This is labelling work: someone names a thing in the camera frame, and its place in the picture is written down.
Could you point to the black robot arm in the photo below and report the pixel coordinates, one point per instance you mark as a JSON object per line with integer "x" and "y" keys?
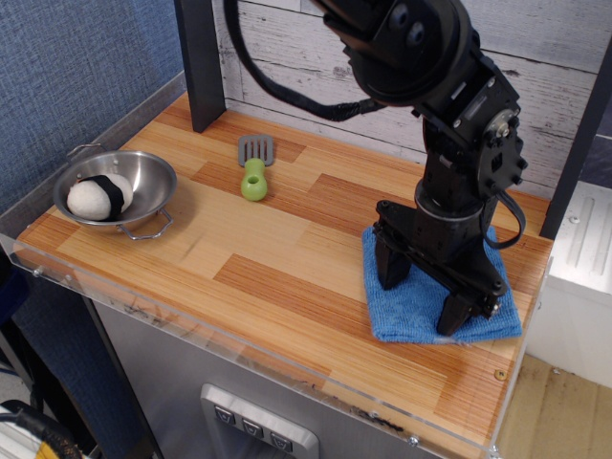
{"x": 427, "y": 55}

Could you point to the dark post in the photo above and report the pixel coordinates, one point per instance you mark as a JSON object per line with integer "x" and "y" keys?
{"x": 586, "y": 133}
{"x": 201, "y": 59}

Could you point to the green handled grey spatula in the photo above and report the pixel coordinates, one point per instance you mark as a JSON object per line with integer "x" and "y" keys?
{"x": 255, "y": 154}

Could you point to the steel bowl with handles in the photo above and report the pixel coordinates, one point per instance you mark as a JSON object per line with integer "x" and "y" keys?
{"x": 153, "y": 182}

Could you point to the dark left post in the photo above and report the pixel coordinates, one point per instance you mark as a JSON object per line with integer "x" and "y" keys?
{"x": 201, "y": 59}

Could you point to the white side cabinet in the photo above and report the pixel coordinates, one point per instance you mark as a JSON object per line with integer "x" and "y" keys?
{"x": 571, "y": 326}

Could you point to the silver button panel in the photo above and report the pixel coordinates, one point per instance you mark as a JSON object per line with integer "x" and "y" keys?
{"x": 222, "y": 408}

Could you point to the yellow black object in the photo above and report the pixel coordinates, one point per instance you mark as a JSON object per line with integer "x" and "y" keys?
{"x": 29, "y": 436}

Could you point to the blue cloth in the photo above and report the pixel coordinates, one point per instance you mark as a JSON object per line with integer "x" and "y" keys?
{"x": 409, "y": 312}

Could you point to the white rice ball toy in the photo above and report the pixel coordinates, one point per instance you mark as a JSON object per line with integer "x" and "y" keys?
{"x": 102, "y": 197}

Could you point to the clear acrylic edge guard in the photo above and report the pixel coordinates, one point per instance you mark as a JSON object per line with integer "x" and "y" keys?
{"x": 296, "y": 332}

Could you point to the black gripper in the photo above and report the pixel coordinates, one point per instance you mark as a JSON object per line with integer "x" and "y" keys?
{"x": 447, "y": 245}

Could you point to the dark right post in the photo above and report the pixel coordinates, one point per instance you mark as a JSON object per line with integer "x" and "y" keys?
{"x": 586, "y": 133}

